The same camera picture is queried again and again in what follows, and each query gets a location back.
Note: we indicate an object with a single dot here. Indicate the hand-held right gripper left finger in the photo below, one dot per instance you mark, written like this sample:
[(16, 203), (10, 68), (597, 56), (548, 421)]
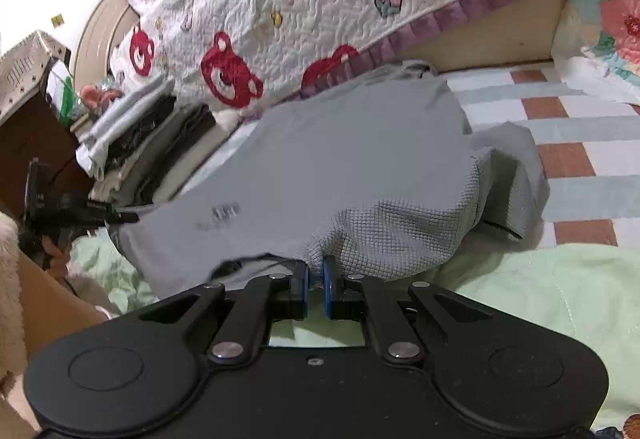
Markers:
[(304, 291)]

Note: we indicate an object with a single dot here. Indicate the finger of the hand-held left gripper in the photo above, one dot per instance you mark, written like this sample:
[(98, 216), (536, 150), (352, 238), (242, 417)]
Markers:
[(112, 215)]

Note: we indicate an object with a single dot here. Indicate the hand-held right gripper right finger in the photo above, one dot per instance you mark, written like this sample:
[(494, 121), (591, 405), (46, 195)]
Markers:
[(328, 291)]

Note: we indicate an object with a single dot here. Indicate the grey waffle-knit garment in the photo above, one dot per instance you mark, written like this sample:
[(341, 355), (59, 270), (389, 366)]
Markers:
[(350, 159)]

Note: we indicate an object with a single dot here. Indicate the brown wooden nightstand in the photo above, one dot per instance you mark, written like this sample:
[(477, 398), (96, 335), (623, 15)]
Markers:
[(30, 139)]

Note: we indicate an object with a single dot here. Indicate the green bag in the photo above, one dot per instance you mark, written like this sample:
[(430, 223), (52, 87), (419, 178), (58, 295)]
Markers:
[(65, 99)]

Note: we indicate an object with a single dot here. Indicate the pink item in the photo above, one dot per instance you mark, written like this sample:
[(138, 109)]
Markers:
[(97, 95)]

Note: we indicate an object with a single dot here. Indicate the patterned white cloth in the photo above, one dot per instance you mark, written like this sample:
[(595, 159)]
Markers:
[(25, 64)]

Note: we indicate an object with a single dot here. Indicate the beige round headboard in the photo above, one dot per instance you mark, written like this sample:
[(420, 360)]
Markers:
[(100, 29)]

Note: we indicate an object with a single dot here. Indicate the light green blanket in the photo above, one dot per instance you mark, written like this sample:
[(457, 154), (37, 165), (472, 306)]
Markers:
[(550, 289)]

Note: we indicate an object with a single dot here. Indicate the beige cushion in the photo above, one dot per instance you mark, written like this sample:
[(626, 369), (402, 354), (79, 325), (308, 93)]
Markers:
[(510, 34)]

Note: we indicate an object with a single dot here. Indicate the floral cloth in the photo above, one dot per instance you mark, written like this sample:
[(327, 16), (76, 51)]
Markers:
[(615, 19)]

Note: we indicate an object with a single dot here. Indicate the yellow wall sticker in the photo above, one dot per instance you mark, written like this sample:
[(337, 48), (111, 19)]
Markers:
[(57, 20)]

